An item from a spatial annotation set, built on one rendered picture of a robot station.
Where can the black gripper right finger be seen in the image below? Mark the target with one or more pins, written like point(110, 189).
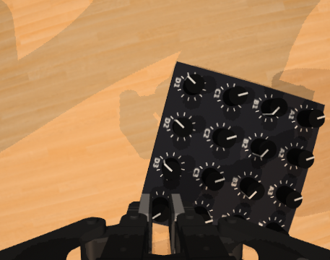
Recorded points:
point(209, 242)

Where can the black knob box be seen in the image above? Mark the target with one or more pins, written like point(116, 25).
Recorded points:
point(218, 170)

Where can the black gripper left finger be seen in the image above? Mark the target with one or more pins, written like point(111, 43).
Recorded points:
point(124, 241)

